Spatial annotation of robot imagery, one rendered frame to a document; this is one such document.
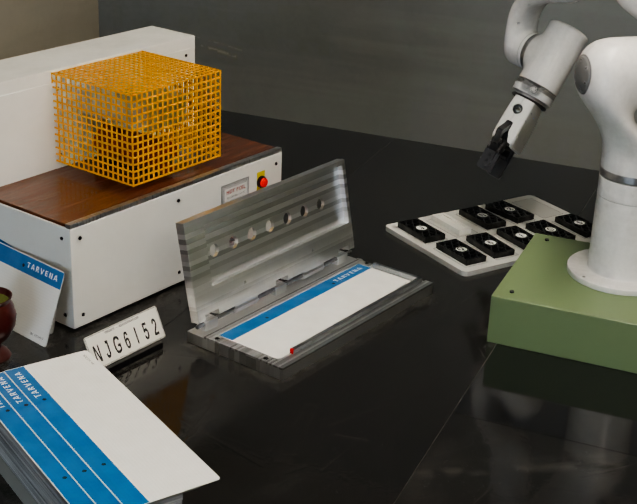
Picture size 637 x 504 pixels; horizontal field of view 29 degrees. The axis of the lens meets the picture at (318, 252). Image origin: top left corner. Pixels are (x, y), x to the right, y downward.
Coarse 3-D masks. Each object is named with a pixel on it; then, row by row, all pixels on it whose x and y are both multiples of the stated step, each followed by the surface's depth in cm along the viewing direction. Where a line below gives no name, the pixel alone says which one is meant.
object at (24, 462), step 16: (0, 400) 173; (0, 416) 169; (16, 416) 169; (0, 432) 169; (16, 432) 166; (32, 432) 166; (0, 448) 171; (16, 448) 164; (32, 448) 162; (0, 464) 172; (16, 464) 166; (32, 464) 160; (48, 464) 159; (16, 480) 167; (32, 480) 161; (48, 480) 156; (64, 480) 156; (32, 496) 163; (48, 496) 157; (64, 496) 153; (80, 496) 153; (176, 496) 154
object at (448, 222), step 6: (432, 216) 263; (438, 216) 262; (444, 216) 263; (450, 216) 262; (438, 222) 261; (444, 222) 259; (450, 222) 260; (456, 222) 260; (450, 228) 258; (456, 228) 256; (462, 228) 256; (468, 228) 256; (462, 234) 256
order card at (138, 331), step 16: (128, 320) 204; (144, 320) 207; (160, 320) 209; (96, 336) 199; (112, 336) 201; (128, 336) 204; (144, 336) 206; (160, 336) 209; (96, 352) 198; (112, 352) 201; (128, 352) 203
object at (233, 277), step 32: (256, 192) 218; (288, 192) 225; (320, 192) 232; (192, 224) 205; (224, 224) 212; (256, 224) 219; (288, 224) 226; (320, 224) 233; (192, 256) 205; (224, 256) 213; (256, 256) 220; (288, 256) 225; (320, 256) 232; (192, 288) 206; (224, 288) 212; (256, 288) 219; (192, 320) 208
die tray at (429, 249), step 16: (528, 208) 272; (544, 208) 272; (432, 224) 261; (512, 224) 263; (416, 240) 253; (464, 240) 254; (432, 256) 247; (448, 256) 246; (512, 256) 247; (464, 272) 240; (480, 272) 241
